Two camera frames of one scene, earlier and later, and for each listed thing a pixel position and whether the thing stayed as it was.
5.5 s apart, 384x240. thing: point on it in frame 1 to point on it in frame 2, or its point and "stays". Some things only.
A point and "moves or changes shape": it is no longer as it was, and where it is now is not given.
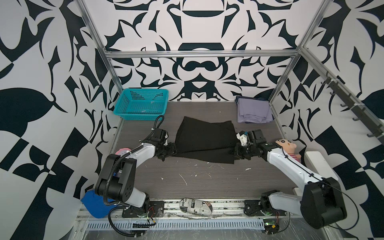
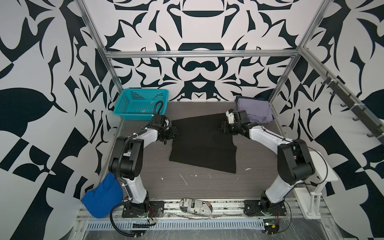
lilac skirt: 253,111 stays
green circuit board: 271,226 stays
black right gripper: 238,152 to 225,126
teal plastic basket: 141,104 stays
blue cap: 95,205 stays
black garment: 215,141 moves or changes shape
